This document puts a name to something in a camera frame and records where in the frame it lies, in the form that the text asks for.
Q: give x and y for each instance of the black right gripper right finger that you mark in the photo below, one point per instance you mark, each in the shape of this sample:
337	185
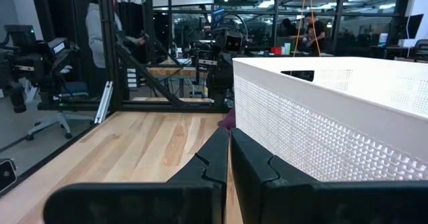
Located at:
267	197

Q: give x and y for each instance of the black folding partition screen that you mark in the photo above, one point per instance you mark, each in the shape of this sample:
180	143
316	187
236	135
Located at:
63	16

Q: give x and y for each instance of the wooden background workbench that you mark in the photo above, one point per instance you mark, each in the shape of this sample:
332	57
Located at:
172	71

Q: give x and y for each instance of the white perforated plastic basket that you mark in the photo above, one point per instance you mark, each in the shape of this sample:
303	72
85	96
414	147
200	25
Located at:
301	117

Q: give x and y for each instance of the person seated in background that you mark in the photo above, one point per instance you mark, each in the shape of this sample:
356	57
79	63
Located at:
289	26

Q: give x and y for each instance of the black metal frame post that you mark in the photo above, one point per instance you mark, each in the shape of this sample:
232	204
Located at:
108	50

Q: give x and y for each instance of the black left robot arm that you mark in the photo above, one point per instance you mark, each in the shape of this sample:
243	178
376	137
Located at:
222	73

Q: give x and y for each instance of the black base frame beam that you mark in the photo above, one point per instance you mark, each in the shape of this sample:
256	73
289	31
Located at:
160	107

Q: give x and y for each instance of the person in black top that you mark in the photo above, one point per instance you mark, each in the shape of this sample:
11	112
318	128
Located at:
316	33

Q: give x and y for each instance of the silver aluminium extrusion bar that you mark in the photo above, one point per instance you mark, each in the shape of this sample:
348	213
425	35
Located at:
104	102

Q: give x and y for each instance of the black diagonal frame brace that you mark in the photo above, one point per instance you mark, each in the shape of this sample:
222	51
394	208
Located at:
147	75

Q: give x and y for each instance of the office chair white base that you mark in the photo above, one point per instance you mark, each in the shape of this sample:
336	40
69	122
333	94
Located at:
55	118

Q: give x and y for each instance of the person in grey top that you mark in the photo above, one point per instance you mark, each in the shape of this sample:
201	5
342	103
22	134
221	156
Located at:
95	36

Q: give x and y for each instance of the dark maroon object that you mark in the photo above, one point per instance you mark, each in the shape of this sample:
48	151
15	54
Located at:
229	121

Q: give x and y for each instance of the red container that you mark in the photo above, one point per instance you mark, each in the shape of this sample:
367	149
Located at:
276	51

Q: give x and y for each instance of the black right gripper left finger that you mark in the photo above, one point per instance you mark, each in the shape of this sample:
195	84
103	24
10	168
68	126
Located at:
200	187

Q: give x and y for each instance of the small black camera device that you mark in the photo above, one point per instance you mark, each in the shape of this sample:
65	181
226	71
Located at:
6	174

